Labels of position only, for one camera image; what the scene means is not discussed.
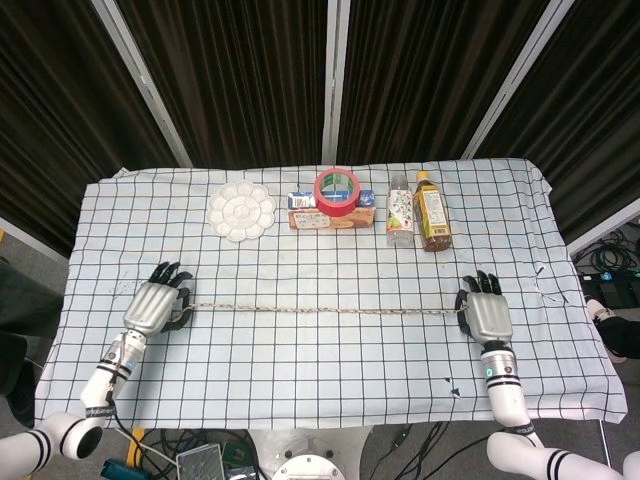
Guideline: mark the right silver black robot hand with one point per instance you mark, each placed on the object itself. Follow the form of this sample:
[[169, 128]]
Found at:
[[487, 315]]

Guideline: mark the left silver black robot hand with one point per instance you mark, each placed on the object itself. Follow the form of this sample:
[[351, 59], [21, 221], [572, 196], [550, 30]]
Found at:
[[150, 305]]

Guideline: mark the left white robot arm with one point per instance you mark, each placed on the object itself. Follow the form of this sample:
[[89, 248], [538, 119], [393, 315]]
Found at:
[[95, 390]]

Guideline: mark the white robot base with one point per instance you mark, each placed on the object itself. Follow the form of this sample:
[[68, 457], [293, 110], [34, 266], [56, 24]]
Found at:
[[305, 445]]

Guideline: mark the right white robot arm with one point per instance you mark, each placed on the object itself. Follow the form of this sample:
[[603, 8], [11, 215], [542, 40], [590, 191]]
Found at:
[[507, 400]]

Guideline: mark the white black checkered tablecloth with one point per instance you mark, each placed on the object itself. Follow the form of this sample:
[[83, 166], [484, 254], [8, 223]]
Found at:
[[150, 225]]

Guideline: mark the white shoe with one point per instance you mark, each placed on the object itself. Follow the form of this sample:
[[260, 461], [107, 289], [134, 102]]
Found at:
[[599, 307]]

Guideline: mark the yellow label tea bottle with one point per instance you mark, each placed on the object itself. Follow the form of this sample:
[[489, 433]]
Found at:
[[432, 215]]

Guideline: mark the white flower paint palette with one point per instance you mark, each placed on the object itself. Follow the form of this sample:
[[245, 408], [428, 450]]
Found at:
[[241, 211]]

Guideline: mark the clear plastic water bottle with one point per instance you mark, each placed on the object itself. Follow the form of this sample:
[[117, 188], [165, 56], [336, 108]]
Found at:
[[400, 215]]

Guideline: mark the black trouser leg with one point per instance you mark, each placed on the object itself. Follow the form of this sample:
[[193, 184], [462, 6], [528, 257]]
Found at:
[[625, 335]]

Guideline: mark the silver tablet device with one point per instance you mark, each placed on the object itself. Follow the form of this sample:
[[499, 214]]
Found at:
[[200, 462]]

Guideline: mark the orange snack box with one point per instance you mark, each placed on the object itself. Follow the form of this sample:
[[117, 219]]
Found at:
[[350, 222]]

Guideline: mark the teal tool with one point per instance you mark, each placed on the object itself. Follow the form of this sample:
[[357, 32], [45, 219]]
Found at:
[[117, 471]]

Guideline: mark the blue white carton box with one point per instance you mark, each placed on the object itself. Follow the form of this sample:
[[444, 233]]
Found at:
[[300, 201]]

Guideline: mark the red tape roll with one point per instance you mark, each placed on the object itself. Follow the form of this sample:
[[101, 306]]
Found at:
[[336, 206]]

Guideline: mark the black pleated curtain panel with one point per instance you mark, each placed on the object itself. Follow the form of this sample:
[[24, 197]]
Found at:
[[590, 125], [235, 80], [425, 75], [60, 110]]

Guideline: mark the slanted aluminium partition post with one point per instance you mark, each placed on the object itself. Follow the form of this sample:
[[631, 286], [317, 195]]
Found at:
[[145, 85], [515, 80]]

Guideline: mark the upright aluminium partition post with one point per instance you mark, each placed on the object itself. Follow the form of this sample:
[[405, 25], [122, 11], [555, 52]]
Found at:
[[334, 80]]

